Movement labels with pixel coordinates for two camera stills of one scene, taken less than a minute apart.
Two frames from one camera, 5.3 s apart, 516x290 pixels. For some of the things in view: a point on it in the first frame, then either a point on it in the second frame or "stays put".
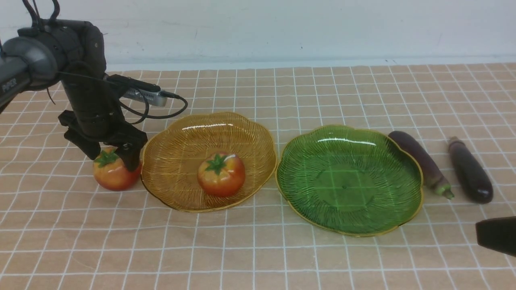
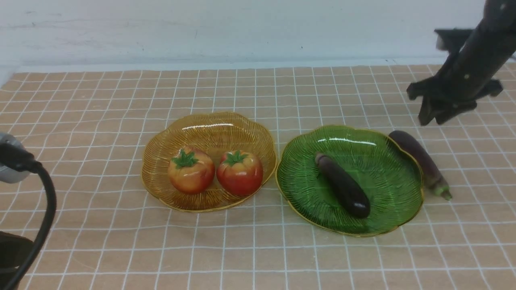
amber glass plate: [171, 154] stays put
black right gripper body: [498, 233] → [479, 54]
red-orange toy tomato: [110, 172] → [191, 170]
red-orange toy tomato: [221, 174] → [240, 173]
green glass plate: [348, 181] stays put
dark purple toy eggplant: [473, 179] → [352, 199]
